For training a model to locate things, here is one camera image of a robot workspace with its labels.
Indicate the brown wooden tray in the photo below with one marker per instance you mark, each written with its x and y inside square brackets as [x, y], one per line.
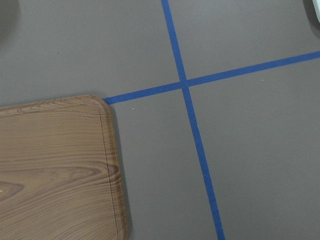
[60, 178]

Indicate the cream bear print tray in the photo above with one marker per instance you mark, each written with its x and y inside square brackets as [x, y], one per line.
[316, 4]

